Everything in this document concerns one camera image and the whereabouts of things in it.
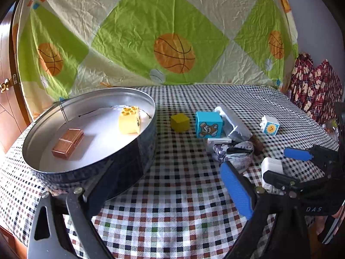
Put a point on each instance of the copper lighter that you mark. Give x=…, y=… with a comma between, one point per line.
x=67, y=143

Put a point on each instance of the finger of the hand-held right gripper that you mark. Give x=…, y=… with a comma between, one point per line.
x=296, y=153
x=280, y=181

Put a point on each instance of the basketball printed sheet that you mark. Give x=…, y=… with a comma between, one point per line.
x=134, y=19

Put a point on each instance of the silver power bank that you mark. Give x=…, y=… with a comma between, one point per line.
x=237, y=125

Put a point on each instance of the white charger adapter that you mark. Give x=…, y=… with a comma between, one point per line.
x=271, y=166

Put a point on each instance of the checkered tablecloth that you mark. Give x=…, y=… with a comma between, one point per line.
x=175, y=167

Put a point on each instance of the yellow cube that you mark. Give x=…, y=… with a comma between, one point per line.
x=179, y=122

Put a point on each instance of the pale yellow toy block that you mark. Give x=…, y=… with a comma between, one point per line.
x=129, y=124

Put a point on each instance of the red plaid bear cloth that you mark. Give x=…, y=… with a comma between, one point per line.
x=315, y=86

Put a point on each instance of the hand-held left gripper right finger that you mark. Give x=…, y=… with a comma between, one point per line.
x=237, y=188

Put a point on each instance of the blue bear toy block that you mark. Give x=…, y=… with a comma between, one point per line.
x=207, y=126

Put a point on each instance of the wooden door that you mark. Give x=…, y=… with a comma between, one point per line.
x=8, y=113

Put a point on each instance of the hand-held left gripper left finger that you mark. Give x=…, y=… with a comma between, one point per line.
x=101, y=186

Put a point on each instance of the patterned hair scrunchie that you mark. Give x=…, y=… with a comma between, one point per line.
x=242, y=162

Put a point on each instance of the white sun toy block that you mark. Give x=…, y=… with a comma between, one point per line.
x=271, y=128

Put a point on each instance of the round metal tin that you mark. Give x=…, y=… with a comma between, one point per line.
x=94, y=105

